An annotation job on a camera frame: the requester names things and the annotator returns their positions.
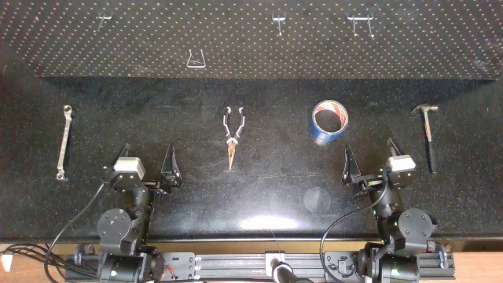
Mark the wrench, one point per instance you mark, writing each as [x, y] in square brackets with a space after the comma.
[64, 141]

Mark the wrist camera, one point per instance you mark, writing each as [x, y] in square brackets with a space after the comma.
[129, 166]
[401, 162]

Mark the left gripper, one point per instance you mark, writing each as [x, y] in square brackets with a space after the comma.
[127, 182]

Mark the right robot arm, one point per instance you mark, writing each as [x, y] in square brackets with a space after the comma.
[404, 232]

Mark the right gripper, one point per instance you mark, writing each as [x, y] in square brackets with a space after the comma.
[397, 180]

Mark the white tag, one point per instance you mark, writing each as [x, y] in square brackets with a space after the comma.
[6, 262]

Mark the black pegboard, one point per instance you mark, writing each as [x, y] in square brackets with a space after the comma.
[251, 47]

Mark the roll of blue tape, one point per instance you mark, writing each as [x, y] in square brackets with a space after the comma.
[315, 131]

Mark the hammer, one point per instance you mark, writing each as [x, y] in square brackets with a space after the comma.
[427, 126]

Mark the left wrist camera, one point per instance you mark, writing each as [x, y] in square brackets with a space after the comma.
[129, 166]

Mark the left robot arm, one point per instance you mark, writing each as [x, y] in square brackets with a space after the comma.
[118, 228]

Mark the mounting rail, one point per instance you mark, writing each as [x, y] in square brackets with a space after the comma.
[236, 265]

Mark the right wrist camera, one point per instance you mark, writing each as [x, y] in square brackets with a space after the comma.
[401, 162]

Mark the metal hook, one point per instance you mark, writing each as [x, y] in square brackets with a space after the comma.
[195, 67]
[360, 17]
[104, 17]
[279, 23]

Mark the pliers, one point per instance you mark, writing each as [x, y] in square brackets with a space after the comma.
[232, 146]

